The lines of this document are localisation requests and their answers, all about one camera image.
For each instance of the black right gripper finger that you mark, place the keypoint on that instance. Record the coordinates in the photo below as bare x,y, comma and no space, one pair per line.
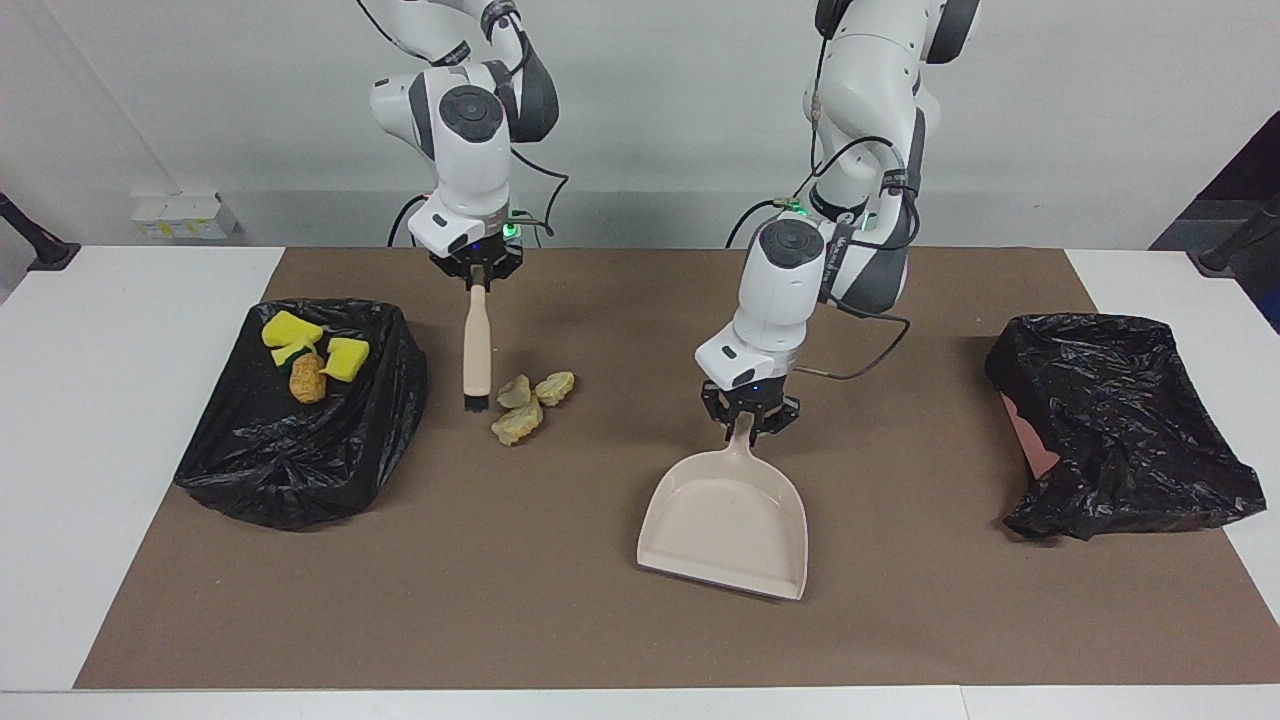
502,265
452,268

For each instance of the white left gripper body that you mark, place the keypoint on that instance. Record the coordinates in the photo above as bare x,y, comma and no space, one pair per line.
745,362

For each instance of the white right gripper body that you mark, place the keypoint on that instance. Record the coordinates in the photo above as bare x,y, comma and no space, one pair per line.
455,225

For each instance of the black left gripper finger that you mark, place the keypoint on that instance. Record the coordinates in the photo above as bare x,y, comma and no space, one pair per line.
775,410
722,408

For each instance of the beige hand brush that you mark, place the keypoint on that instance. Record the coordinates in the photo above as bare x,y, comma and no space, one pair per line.
477,350

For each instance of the beige plastic dustpan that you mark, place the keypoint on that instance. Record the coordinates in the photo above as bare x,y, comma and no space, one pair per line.
720,520

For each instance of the pale beige foam chunk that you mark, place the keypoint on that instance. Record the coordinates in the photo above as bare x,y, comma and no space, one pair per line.
555,388
514,391
517,423

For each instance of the yellow sponge piece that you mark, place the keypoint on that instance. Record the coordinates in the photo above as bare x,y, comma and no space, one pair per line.
290,353
345,360
292,328

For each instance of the brown croquette toy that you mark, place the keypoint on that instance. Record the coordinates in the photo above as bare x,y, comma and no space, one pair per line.
307,380

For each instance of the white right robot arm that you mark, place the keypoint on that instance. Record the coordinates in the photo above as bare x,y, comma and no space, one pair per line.
470,170

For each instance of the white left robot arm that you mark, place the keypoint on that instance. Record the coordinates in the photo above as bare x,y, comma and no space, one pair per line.
780,300

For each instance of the black plastic trash bag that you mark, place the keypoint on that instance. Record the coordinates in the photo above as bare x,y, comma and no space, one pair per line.
300,460
1120,420

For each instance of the pink plastic bin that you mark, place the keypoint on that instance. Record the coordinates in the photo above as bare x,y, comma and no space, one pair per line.
1035,445

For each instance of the brown table mat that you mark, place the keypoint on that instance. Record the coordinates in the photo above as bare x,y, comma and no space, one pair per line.
500,620

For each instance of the black tripod leg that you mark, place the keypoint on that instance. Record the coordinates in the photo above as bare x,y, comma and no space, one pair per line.
45,250
1240,245

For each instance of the white wall socket box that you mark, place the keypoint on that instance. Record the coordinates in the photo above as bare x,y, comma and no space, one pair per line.
185,215

